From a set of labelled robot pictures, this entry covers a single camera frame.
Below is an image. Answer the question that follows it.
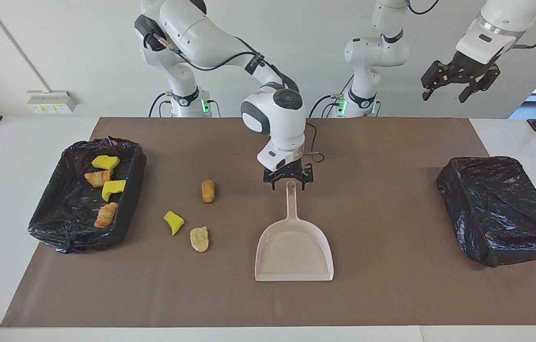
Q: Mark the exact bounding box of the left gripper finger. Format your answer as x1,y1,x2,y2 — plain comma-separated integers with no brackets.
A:
421,61,446,101
458,82,480,104

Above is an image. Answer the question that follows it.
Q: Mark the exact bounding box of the beige plastic dustpan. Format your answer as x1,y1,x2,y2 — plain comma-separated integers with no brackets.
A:
254,180,335,283

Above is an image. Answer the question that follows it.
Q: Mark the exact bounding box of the pale bread piece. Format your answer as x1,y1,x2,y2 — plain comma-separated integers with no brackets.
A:
190,227,209,253

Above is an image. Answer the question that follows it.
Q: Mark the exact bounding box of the small yellow sponge wedge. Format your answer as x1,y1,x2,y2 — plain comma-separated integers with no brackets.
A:
163,210,185,236

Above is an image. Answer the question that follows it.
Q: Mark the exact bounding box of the yellow notched sponge piece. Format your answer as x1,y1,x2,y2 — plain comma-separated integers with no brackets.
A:
102,180,127,202

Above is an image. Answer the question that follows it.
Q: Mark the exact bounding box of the yellow rectangular sponge piece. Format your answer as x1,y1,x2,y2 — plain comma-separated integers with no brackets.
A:
91,155,121,171

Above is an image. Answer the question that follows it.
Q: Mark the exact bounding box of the orange striped croissant piece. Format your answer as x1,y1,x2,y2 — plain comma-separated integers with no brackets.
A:
84,170,113,188
94,202,119,228

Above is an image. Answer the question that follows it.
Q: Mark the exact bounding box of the black bag lined bin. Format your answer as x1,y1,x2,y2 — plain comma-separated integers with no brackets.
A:
436,156,536,268
28,136,147,254

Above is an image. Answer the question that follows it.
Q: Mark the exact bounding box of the brown table mat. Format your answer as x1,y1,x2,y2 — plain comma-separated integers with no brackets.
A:
0,117,536,328

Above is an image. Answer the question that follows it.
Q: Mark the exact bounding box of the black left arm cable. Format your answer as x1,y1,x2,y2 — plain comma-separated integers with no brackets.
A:
405,0,536,49

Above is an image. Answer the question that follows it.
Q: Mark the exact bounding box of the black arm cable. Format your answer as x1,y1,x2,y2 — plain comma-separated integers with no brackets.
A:
151,33,325,164
405,0,536,49

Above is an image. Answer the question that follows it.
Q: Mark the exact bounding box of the black base power cable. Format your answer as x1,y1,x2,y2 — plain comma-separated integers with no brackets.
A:
148,92,173,118
309,94,344,118

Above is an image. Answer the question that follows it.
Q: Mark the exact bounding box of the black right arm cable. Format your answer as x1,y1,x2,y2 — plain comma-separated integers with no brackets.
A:
151,33,325,164

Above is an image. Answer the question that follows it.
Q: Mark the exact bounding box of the white wall socket box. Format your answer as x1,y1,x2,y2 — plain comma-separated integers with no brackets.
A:
27,90,77,114

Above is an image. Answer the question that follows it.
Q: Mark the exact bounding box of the thin diagonal wall conduit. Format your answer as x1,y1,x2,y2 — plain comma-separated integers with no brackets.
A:
0,0,51,92

